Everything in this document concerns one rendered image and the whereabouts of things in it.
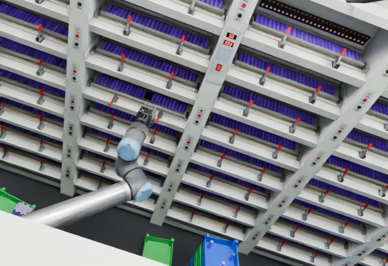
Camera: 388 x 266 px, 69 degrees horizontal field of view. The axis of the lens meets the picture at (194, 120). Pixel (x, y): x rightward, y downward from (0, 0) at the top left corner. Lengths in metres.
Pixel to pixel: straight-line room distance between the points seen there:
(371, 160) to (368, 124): 0.25
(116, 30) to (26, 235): 1.31
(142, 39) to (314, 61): 0.81
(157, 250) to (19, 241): 2.00
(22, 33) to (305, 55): 1.41
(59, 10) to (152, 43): 0.46
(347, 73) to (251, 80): 0.43
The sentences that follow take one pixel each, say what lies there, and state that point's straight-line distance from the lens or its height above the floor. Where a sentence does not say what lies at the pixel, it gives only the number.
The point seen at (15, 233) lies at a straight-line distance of 0.22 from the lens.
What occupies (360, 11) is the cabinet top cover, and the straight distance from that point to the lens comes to 1.39.
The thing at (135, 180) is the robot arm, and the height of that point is 0.98.
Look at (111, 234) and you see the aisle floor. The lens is 2.21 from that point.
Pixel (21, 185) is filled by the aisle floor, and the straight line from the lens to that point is 2.45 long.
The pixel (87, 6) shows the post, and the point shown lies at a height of 1.43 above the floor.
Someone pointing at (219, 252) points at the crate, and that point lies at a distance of 1.85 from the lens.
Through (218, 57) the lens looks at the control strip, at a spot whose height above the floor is 1.41.
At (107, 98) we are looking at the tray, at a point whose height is 0.96.
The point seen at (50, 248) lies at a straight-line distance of 0.21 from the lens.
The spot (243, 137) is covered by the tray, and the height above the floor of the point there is 0.98.
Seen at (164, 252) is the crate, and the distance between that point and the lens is 2.20.
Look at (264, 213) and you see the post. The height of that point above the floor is 0.50.
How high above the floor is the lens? 1.91
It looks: 35 degrees down
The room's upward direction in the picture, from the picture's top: 22 degrees clockwise
